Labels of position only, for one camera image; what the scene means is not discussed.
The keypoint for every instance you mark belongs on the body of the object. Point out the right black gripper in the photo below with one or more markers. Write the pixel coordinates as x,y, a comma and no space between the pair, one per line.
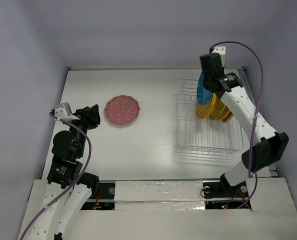
209,81

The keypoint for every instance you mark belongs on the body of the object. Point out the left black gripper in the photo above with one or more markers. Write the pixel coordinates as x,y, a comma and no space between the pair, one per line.
89,115

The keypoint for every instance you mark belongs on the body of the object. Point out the blue dotted plate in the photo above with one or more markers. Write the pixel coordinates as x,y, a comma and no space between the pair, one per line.
203,96

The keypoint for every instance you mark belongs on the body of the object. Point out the pink dotted plate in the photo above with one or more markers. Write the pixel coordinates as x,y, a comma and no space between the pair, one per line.
122,110

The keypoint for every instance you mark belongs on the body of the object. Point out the woven bamboo plate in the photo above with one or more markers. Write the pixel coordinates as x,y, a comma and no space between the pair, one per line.
218,110

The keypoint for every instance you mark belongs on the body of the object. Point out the yellow dotted plate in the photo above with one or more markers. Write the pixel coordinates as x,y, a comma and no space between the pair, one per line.
203,111

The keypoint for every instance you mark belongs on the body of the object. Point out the orange woven plate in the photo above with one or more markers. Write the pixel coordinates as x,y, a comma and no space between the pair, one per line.
228,117
224,113

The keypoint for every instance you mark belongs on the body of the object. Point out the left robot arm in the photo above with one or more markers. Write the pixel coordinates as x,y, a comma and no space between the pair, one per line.
68,184

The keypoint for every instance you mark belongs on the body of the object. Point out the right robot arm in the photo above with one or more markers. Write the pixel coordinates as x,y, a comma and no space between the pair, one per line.
267,145

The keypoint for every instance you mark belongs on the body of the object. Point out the white foam block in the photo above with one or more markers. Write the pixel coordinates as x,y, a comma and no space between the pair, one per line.
158,195

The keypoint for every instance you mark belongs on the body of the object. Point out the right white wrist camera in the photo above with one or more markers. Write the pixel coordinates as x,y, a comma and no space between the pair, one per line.
221,50

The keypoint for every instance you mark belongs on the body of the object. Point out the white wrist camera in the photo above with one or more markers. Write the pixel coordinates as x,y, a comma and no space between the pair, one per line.
63,111
221,50

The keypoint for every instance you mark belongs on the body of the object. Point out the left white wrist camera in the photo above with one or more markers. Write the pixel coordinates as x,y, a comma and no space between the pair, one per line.
63,111

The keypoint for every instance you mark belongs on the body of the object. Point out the white wire dish rack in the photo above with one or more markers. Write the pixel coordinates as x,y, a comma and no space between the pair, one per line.
203,136

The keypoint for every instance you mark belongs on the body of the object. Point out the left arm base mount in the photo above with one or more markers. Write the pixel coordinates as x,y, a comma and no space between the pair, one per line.
104,200

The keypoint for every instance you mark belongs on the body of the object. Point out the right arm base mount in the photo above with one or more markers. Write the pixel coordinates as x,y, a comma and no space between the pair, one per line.
215,198

